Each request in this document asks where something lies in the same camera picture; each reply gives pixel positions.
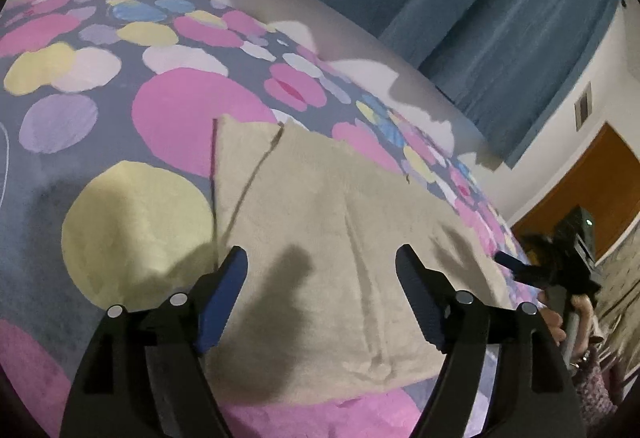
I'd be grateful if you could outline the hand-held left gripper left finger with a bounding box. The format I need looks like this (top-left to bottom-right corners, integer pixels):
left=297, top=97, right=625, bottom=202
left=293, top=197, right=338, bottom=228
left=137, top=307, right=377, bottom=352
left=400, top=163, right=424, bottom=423
left=59, top=246, right=249, bottom=438

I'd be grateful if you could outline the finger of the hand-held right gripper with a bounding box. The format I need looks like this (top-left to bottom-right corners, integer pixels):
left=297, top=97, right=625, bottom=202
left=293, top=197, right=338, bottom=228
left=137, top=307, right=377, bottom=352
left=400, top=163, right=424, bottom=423
left=494, top=252, right=553, bottom=290

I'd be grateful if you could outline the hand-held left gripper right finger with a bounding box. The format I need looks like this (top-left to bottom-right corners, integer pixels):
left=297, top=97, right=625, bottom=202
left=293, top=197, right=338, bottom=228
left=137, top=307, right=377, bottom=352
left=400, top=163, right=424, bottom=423
left=395, top=244, right=586, bottom=438

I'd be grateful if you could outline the beige embroidered sweater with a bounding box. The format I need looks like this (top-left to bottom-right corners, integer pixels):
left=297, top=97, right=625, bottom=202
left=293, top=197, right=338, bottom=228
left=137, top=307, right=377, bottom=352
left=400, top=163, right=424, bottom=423
left=202, top=114, right=526, bottom=406

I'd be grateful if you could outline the person's right forearm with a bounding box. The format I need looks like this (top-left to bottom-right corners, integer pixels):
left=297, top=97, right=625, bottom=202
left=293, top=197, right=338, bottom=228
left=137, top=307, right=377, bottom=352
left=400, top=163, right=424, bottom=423
left=572, top=347, right=627, bottom=434

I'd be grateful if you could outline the person's right hand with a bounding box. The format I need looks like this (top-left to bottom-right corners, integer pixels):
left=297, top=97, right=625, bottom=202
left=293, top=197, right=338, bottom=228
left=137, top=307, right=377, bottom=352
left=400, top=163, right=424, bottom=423
left=539, top=305, right=568, bottom=346

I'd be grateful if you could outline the wooden door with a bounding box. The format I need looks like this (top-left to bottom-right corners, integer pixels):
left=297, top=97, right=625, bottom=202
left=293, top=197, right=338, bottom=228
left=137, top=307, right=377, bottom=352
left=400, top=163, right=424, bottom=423
left=510, top=122, right=640, bottom=264

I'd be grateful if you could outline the dotted bed blanket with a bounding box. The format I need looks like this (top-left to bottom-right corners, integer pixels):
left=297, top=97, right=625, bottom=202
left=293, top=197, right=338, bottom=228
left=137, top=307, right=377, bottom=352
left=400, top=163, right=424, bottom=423
left=0, top=0, right=551, bottom=438

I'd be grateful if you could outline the blue curtain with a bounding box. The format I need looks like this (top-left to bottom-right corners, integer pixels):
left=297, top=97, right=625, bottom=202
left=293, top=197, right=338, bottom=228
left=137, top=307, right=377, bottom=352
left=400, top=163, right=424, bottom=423
left=217, top=0, right=626, bottom=169

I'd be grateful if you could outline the wall vent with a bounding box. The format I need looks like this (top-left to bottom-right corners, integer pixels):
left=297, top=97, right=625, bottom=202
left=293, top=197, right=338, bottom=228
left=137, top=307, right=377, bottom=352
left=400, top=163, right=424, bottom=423
left=574, top=82, right=592, bottom=133

